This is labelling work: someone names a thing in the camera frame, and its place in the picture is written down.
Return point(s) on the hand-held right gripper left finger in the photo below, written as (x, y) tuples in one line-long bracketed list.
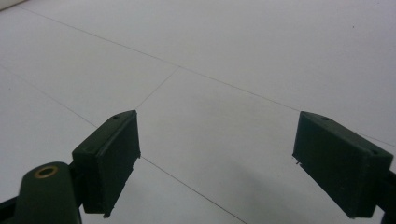
[(107, 161)]

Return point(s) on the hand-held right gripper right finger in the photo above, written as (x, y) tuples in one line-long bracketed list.
[(342, 165)]

